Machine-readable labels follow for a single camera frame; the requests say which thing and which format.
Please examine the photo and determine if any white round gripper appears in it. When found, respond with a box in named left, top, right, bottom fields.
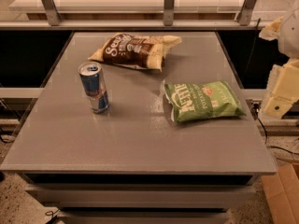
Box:
left=259, top=0, right=299, bottom=119

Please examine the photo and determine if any blue silver redbull can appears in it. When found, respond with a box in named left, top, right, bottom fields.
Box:
left=78, top=62, right=109, bottom=114

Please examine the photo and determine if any green chip bag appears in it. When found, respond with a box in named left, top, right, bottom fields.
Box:
left=164, top=81, right=246, bottom=122

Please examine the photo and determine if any cardboard box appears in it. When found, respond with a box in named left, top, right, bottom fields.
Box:
left=262, top=164, right=299, bottom=224

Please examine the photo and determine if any grey drawer cabinet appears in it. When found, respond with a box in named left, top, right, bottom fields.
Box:
left=2, top=32, right=277, bottom=224

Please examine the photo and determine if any black cable right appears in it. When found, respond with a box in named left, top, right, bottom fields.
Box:
left=242, top=17, right=299, bottom=157

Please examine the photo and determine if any metal shelf frame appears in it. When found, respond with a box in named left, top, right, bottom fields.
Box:
left=0, top=0, right=296, bottom=31

